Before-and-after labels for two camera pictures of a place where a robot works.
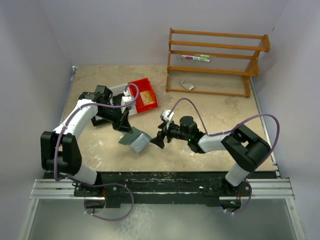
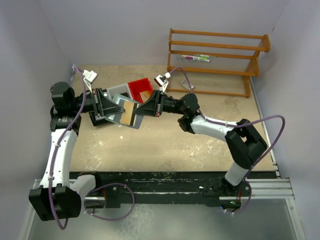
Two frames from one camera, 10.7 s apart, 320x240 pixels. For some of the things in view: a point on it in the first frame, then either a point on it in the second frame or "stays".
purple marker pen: (195, 58) stays
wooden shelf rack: (253, 70) stays
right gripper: (165, 133) -> (160, 104)
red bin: (138, 86) stays
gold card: (146, 98) stays
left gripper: (120, 120) -> (99, 104)
